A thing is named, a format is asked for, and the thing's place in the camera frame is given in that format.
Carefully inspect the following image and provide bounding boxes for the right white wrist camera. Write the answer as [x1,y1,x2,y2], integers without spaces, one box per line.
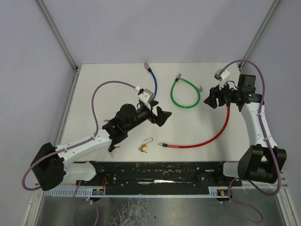
[214,68,230,89]

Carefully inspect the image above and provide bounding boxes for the white slotted cable duct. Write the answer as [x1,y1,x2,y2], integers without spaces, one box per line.
[44,186,230,198]

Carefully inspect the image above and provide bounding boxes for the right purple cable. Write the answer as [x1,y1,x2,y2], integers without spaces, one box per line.
[221,59,283,223]

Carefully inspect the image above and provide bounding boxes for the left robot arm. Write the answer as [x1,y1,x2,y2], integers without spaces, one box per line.
[30,101,172,191]

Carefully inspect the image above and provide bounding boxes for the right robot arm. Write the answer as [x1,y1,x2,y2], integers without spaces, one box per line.
[204,74,287,184]

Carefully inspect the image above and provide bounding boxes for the aluminium frame post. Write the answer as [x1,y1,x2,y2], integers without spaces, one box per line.
[242,0,282,60]
[36,0,79,71]

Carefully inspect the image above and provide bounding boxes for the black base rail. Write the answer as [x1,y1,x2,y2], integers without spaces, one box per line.
[76,161,231,188]

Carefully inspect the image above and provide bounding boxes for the purple cable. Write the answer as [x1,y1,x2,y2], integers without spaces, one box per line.
[21,81,142,226]
[221,59,283,223]

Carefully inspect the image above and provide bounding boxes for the red cable lock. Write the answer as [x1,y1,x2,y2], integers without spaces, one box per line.
[158,104,230,149]

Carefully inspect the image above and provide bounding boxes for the right aluminium frame post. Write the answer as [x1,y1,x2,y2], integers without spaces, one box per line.
[242,0,282,60]

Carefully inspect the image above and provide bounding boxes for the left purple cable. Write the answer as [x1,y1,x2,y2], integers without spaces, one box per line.
[21,81,142,226]

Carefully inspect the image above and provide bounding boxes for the left aluminium frame post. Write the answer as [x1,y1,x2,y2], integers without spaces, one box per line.
[36,0,79,71]

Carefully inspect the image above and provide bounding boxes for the green cable lock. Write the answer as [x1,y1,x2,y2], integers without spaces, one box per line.
[170,73,203,109]

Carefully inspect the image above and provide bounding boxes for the brass padlock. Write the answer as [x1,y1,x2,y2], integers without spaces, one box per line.
[138,137,153,153]

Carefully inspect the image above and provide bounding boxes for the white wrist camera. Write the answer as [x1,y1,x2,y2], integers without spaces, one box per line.
[214,68,230,89]
[134,86,155,110]

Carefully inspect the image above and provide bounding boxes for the black padlock keys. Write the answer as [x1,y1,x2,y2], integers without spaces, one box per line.
[108,146,120,158]

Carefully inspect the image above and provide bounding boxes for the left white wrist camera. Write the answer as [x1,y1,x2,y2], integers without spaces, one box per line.
[134,86,155,110]

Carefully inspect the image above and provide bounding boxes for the blue cable lock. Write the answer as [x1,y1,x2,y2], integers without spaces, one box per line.
[143,62,158,98]

